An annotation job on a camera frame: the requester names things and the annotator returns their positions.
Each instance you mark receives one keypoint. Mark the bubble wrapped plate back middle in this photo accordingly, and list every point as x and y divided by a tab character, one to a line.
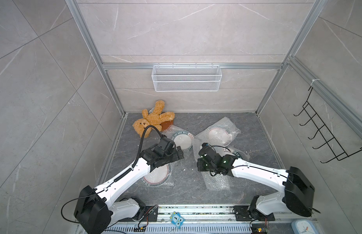
180	136

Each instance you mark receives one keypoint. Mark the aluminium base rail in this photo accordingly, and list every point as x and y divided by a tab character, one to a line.
210	219

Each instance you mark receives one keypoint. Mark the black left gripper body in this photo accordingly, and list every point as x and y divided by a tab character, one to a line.
172	156

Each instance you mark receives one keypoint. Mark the bubble wrapped plate front left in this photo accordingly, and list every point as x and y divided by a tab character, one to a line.
159	177

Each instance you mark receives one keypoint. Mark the bubble wrapped plate back right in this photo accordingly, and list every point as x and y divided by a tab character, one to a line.
221	133

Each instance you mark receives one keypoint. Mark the black wire hook rack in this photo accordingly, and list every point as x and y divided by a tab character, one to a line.
323	131

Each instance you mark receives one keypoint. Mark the white wire mesh basket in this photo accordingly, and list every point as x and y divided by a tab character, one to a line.
186	78

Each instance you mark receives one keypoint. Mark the bubble wrapped plate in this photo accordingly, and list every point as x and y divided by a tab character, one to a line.
180	136
221	133
159	177

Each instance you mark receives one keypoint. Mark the white and blue clock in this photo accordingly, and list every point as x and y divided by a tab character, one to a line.
304	226

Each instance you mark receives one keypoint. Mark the blue cartoon toy figure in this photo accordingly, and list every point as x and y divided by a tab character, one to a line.
177	219

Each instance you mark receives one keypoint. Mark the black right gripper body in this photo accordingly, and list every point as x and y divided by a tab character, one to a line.
203	166

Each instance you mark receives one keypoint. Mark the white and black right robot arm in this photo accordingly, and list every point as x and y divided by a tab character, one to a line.
294	192

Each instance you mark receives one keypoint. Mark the brown teddy bear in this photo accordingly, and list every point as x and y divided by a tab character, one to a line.
156	118

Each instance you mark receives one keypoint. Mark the brown wooden block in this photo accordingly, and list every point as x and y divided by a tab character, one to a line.
165	125

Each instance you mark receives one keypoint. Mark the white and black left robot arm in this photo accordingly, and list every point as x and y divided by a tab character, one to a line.
97	207

